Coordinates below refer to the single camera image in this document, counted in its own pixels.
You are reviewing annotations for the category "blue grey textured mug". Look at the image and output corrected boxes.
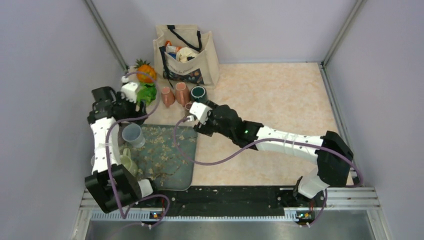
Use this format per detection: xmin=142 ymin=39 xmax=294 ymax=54
xmin=121 ymin=123 xmax=146 ymax=148

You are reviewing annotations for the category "light green mug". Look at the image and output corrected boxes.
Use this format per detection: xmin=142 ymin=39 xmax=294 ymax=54
xmin=120 ymin=148 xmax=139 ymax=177

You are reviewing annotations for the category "brown striped small mug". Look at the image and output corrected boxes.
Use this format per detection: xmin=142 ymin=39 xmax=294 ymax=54
xmin=184 ymin=102 xmax=193 ymax=117

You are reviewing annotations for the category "white printed text mug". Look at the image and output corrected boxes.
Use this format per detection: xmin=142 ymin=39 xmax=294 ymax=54
xmin=90 ymin=155 xmax=95 ymax=167

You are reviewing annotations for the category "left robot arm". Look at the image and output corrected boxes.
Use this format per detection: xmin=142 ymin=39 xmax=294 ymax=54
xmin=84 ymin=83 xmax=161 ymax=214

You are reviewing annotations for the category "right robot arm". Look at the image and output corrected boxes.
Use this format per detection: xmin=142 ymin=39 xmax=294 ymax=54
xmin=189 ymin=101 xmax=354 ymax=206

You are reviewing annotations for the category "dark green mug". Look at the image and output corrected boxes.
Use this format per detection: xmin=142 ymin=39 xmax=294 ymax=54
xmin=190 ymin=85 xmax=208 ymax=104

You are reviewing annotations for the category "pink mug right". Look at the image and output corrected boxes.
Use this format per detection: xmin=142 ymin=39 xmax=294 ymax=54
xmin=175 ymin=82 xmax=191 ymax=107

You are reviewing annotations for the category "pink mug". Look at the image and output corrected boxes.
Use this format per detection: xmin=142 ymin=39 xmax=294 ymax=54
xmin=161 ymin=86 xmax=176 ymax=108
xmin=175 ymin=82 xmax=191 ymax=107

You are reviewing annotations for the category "pink mug left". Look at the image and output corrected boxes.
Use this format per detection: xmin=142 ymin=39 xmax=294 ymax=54
xmin=161 ymin=86 xmax=176 ymax=108

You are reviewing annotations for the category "green toy lettuce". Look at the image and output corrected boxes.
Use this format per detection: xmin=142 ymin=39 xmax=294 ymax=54
xmin=136 ymin=83 xmax=157 ymax=107

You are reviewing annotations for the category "orange toy pineapple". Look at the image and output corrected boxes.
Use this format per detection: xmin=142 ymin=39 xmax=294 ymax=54
xmin=135 ymin=58 xmax=157 ymax=84

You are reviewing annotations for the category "canvas tote bag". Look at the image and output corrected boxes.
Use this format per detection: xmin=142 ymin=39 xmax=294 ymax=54
xmin=153 ymin=24 xmax=220 ymax=89

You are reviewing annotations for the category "teal floral tray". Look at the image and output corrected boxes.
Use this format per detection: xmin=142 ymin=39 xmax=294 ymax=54
xmin=119 ymin=124 xmax=198 ymax=191

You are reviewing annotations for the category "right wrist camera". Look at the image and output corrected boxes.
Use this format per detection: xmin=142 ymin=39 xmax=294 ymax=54
xmin=187 ymin=102 xmax=212 ymax=125

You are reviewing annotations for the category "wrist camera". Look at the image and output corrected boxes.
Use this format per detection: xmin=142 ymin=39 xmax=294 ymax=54
xmin=187 ymin=102 xmax=212 ymax=125
xmin=120 ymin=76 xmax=140 ymax=103

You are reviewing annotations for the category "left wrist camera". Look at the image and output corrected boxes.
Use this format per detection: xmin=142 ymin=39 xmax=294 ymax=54
xmin=120 ymin=76 xmax=140 ymax=103

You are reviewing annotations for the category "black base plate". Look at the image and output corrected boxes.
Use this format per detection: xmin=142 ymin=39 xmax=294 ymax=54
xmin=128 ymin=185 xmax=327 ymax=218

